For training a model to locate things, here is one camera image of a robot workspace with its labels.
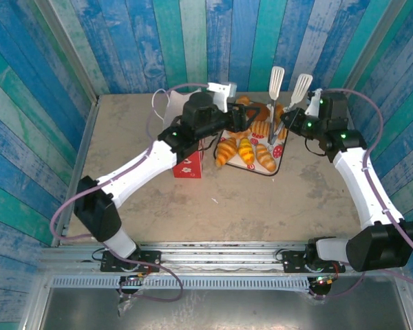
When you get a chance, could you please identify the aluminium corner post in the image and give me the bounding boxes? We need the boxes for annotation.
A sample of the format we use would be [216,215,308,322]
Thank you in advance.
[33,0,100,106]
[339,0,410,100]

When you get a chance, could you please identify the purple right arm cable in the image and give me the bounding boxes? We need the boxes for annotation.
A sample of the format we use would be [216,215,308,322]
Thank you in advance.
[309,88,413,300]

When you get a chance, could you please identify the orange chunky fake bread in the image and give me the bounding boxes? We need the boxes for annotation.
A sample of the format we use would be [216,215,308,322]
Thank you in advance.
[273,104,288,141]

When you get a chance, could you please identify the white strawberry print tray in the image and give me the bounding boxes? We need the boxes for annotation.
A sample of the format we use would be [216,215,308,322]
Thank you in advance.
[213,99,290,177]

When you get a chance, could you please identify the yellow ridged fake bread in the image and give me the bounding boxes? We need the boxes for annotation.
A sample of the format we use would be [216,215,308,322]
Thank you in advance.
[237,136,256,166]

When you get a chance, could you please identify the grey metal sheet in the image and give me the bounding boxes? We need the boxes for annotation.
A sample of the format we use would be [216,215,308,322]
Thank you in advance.
[37,285,413,330]

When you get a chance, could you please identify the red white paper bag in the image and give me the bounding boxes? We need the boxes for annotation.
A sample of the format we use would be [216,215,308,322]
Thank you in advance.
[150,88,206,179]

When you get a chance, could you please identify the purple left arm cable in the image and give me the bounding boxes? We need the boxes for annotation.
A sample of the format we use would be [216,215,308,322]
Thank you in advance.
[50,82,209,303]

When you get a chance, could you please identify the aluminium mounting rail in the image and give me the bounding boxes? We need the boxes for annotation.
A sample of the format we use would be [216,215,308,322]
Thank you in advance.
[37,240,407,276]

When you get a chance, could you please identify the small circuit board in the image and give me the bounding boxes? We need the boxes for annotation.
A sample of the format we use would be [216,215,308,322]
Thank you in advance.
[119,273,149,283]
[313,274,338,286]

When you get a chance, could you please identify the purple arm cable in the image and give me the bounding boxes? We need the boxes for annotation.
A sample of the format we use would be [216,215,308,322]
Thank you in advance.
[309,88,413,300]
[50,82,209,303]

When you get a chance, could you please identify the round brown fake bun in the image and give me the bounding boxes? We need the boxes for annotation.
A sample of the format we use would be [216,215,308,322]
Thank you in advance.
[246,102,271,121]

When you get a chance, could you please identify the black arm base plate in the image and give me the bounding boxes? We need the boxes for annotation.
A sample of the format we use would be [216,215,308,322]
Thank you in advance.
[100,250,162,273]
[282,250,346,274]

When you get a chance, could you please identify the white spatula tongs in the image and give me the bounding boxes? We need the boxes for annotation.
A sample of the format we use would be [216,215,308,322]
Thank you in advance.
[266,65,314,151]

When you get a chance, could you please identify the pale oval fake loaf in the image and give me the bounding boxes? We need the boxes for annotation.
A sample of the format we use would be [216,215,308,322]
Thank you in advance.
[254,142,278,173]

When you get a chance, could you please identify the thin black right gripper wire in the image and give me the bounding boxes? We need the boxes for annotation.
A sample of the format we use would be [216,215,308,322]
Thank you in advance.
[304,137,328,157]

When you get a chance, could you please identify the clear plastic wrap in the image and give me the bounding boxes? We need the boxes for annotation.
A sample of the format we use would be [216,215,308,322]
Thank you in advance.
[116,288,142,317]

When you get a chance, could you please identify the golden fake donut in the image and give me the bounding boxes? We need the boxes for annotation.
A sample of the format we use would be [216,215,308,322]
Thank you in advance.
[226,126,252,140]

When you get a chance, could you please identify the white slotted cable duct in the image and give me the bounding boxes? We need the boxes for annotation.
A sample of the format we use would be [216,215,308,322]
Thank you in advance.
[51,274,310,292]

